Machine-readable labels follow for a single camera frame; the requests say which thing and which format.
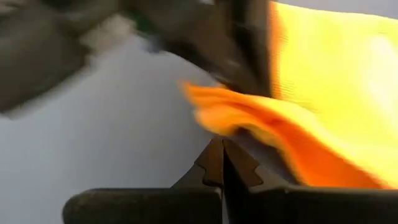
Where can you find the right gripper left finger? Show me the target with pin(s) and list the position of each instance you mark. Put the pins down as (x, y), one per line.
(149, 207)

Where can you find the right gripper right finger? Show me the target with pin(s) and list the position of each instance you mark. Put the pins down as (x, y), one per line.
(295, 207)

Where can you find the orange microfibre towel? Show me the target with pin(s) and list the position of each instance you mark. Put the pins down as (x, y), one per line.
(326, 77)

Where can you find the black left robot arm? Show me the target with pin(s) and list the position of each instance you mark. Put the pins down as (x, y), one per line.
(34, 53)

